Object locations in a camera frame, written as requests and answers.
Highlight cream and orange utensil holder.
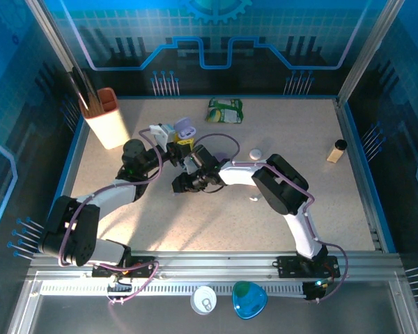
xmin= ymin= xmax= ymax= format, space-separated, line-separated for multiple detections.
xmin=78 ymin=87 xmax=132 ymax=150

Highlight green snack bag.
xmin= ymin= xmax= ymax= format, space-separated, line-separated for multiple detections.
xmin=204 ymin=97 xmax=245 ymax=125

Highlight wooden chopsticks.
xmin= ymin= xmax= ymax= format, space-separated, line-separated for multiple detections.
xmin=88 ymin=93 xmax=105 ymax=115

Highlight black kitchen knife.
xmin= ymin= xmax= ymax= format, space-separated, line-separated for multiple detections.
xmin=68 ymin=67 xmax=91 ymax=111
xmin=78 ymin=67 xmax=99 ymax=102

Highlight silver tin can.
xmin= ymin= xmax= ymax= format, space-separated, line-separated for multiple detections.
xmin=189 ymin=285 xmax=219 ymax=316

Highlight spice bottle with black cap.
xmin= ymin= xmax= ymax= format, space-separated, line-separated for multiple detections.
xmin=326 ymin=138 xmax=348 ymax=164

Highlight blue triangular plastic container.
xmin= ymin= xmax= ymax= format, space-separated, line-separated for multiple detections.
xmin=231 ymin=280 xmax=268 ymax=320

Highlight black connector board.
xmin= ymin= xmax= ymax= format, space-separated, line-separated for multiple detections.
xmin=302 ymin=278 xmax=332 ymax=301

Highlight aluminium mounting rail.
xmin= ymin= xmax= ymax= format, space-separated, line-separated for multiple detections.
xmin=26 ymin=250 xmax=405 ymax=279

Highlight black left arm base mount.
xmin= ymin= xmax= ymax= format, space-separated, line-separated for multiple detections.
xmin=91 ymin=255 xmax=157 ymax=279

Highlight slotted grey cable duct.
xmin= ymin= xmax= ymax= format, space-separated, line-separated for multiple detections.
xmin=38 ymin=280 xmax=307 ymax=296

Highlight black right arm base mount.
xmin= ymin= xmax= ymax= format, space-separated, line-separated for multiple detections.
xmin=270 ymin=255 xmax=341 ymax=279

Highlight aluminium frame post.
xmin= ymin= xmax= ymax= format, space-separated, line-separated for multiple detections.
xmin=336 ymin=0 xmax=407 ymax=107
xmin=24 ymin=0 xmax=78 ymax=76

